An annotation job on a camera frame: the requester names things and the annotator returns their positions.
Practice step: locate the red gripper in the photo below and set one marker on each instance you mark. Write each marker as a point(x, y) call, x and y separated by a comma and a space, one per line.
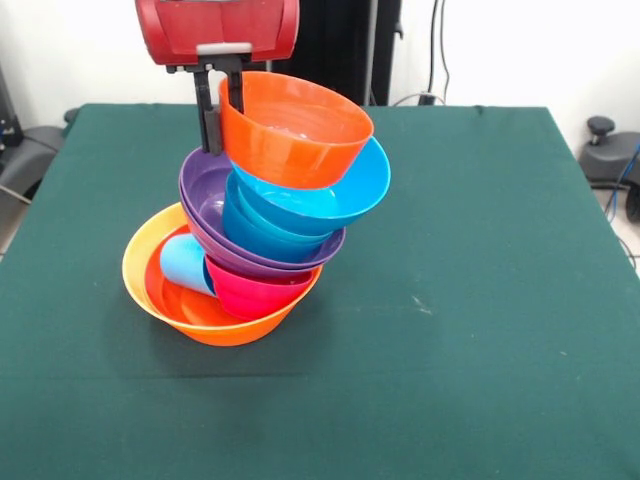
point(215, 30)

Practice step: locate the purple bowl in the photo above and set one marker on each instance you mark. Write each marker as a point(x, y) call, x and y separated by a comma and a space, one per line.
point(260, 272)
point(200, 185)

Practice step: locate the cyan ribbed bowl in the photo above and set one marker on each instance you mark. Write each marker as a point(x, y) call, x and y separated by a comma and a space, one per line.
point(280, 231)

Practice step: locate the large blue bowl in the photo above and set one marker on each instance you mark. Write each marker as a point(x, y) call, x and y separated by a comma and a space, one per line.
point(360, 190)

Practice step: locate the blue cup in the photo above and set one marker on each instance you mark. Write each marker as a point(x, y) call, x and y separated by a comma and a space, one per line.
point(182, 265)

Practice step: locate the large orange bowl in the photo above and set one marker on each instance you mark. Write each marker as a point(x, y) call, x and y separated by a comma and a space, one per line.
point(135, 260)

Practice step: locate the magenta bowl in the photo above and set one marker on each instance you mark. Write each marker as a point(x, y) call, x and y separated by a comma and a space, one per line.
point(250, 295)

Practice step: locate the dark green tablecloth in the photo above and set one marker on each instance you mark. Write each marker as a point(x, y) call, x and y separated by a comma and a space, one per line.
point(450, 300)

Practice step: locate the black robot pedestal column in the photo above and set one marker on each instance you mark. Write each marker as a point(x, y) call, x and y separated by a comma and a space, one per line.
point(340, 50)

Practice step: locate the dark grey pedestal foot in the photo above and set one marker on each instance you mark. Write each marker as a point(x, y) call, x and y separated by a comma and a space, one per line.
point(610, 155)
point(35, 145)

